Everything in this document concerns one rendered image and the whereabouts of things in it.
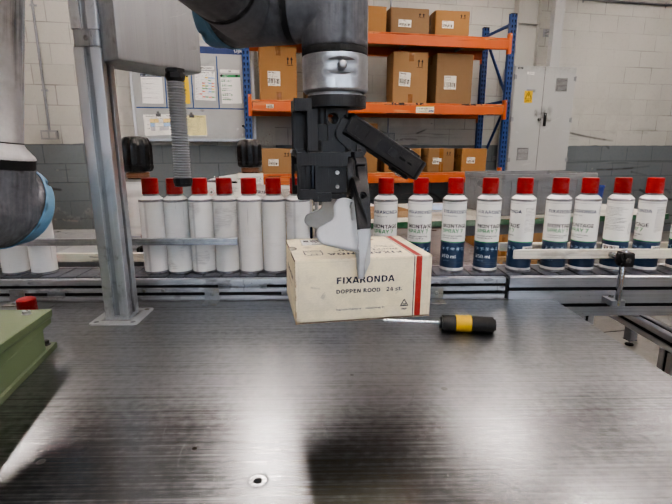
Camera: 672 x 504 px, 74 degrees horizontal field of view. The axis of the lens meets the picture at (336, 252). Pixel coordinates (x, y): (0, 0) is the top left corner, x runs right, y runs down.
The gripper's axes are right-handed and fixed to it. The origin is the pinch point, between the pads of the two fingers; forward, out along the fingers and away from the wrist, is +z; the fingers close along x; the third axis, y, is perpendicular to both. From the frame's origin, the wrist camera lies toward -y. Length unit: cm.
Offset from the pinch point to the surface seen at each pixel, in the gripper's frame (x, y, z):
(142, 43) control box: -32, 29, -32
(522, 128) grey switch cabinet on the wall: -447, -310, -35
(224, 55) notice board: -472, 32, -112
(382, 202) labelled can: -37.0, -14.9, -3.0
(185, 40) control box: -39, 23, -34
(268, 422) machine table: 6.3, 11.7, 17.1
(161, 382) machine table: -5.9, 25.7, 17.0
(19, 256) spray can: -51, 62, 8
